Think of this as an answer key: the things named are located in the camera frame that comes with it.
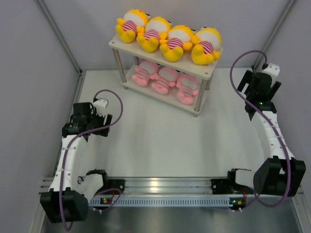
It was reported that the yellow plush toy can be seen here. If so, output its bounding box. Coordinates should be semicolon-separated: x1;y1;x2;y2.
191;27;222;65
137;17;172;53
115;9;150;43
159;25;196;62

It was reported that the pink plush toy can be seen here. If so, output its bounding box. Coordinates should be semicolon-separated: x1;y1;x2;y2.
176;73;199;105
150;67;179;95
132;60;159;87

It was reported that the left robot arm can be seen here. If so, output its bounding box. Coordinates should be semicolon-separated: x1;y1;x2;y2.
40;99;112;223

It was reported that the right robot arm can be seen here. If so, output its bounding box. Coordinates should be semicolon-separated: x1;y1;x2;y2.
226;70;306;197

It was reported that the white two-tier shelf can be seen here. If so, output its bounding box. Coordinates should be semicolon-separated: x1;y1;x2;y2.
108;33;224;118

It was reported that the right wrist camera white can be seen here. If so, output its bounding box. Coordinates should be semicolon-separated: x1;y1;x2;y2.
261;63;280;84

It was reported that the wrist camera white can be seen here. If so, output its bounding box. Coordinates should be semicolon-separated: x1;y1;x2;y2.
93;99;108;116
261;63;280;84

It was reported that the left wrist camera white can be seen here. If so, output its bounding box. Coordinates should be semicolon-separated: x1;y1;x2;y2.
93;99;108;116

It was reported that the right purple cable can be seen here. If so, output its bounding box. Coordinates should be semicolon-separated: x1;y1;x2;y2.
230;50;292;208

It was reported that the purple cable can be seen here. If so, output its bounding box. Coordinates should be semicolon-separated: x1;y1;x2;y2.
59;89;124;231
230;50;292;208

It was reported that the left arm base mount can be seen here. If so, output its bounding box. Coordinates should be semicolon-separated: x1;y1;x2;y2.
96;179;125;194

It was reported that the aluminium front rail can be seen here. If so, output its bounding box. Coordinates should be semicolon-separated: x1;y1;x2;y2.
40;177;254;211

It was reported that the aluminium corner post right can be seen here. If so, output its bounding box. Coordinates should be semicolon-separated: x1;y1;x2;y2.
261;0;298;55

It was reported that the aluminium corner post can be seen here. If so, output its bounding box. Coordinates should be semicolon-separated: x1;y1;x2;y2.
261;0;298;55
36;0;83;73

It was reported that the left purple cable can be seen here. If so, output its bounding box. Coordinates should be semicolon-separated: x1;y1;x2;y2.
59;89;124;231

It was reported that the aluminium corner post left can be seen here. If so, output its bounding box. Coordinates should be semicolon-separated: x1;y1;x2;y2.
36;0;83;73

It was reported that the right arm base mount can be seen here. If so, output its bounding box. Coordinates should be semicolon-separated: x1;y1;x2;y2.
211;179;243;195

